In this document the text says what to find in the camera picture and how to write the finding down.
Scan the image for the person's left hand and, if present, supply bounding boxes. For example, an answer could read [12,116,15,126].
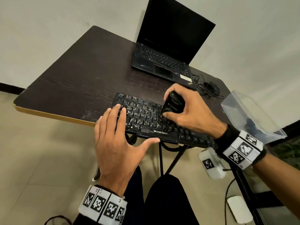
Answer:
[94,104,161,197]

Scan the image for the person's right hand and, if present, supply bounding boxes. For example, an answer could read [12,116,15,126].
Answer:
[162,83,228,140]

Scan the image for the black handheld device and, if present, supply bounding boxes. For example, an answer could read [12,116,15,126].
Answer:
[160,91,185,116]

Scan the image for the person's left forearm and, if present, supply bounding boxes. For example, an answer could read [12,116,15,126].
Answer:
[73,213,101,225]

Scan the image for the person's right forearm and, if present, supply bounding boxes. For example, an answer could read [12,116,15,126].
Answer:
[252,153,300,218]

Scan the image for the black computer keyboard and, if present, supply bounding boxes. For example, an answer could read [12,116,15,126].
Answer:
[112,92,217,149]

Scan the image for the black computer mouse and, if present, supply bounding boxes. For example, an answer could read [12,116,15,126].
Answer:
[203,81,221,96]

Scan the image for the person's left leg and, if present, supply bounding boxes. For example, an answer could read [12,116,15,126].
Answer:
[122,166,147,225]

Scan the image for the person's leg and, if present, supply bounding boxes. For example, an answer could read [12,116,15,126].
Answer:
[122,166,147,225]
[142,174,200,225]

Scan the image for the person's right leg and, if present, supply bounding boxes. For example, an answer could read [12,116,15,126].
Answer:
[142,174,200,225]

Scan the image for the clear plastic container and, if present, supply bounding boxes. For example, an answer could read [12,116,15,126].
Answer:
[220,90,287,144]

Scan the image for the right wristband with marker blocks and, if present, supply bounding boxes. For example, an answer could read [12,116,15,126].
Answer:
[214,125,267,170]

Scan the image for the wristband with marker blocks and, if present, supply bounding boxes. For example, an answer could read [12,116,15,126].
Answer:
[78,185,128,225]
[214,125,267,170]

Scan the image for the left wristband with marker blocks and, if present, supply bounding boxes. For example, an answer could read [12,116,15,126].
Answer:
[78,185,128,225]

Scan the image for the pile of black keycaps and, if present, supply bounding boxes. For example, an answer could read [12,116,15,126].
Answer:
[244,118,266,139]

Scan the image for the black laptop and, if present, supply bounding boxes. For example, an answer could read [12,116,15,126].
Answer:
[132,0,216,83]

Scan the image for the white power adapter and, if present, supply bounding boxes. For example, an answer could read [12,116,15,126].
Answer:
[227,195,254,224]

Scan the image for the black metal table frame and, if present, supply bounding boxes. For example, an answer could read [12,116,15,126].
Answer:
[125,133,266,225]

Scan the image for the black mouse cable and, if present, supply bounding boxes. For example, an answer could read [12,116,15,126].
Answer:
[192,74,224,99]

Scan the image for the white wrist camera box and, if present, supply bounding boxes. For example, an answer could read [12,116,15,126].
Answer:
[198,147,227,180]

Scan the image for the black adapter cable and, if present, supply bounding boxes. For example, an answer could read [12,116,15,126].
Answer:
[224,178,236,225]

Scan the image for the black floor cable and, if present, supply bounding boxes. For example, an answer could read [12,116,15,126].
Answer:
[44,215,72,225]

